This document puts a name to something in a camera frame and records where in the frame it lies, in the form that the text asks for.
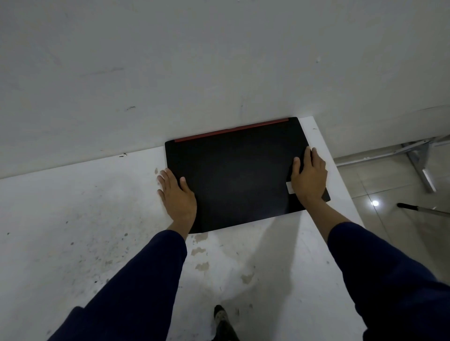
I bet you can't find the person's left hand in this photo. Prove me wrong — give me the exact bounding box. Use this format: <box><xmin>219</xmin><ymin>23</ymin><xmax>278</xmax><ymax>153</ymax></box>
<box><xmin>157</xmin><ymin>168</ymin><xmax>198</xmax><ymax>232</ymax></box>

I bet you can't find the person's right hand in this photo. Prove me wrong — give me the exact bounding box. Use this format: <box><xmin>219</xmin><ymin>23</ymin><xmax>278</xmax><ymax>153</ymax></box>
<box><xmin>290</xmin><ymin>146</ymin><xmax>328</xmax><ymax>206</ymax></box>

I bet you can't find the black laptop with red strip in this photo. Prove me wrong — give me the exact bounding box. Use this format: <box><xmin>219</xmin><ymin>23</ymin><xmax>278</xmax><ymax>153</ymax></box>
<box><xmin>165</xmin><ymin>117</ymin><xmax>331</xmax><ymax>234</ymax></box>

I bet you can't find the person's right forearm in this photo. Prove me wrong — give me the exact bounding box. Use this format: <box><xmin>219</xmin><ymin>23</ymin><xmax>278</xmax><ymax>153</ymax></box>
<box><xmin>303</xmin><ymin>197</ymin><xmax>450</xmax><ymax>341</ymax></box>

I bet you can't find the person's left forearm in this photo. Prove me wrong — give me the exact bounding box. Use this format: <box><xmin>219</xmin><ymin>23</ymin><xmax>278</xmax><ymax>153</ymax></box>
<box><xmin>47</xmin><ymin>221</ymin><xmax>197</xmax><ymax>341</ymax></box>

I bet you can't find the metal rod with black tip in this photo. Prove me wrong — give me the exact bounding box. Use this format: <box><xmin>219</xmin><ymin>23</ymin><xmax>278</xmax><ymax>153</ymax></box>
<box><xmin>397</xmin><ymin>203</ymin><xmax>450</xmax><ymax>216</ymax></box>

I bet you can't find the person's dark shoe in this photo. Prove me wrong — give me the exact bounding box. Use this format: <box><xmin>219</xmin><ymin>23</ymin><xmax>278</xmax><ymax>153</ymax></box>
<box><xmin>211</xmin><ymin>305</ymin><xmax>240</xmax><ymax>341</ymax></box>

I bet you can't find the grey metal table frame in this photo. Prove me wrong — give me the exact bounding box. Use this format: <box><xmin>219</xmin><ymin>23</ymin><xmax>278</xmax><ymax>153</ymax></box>
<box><xmin>334</xmin><ymin>134</ymin><xmax>450</xmax><ymax>193</ymax></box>

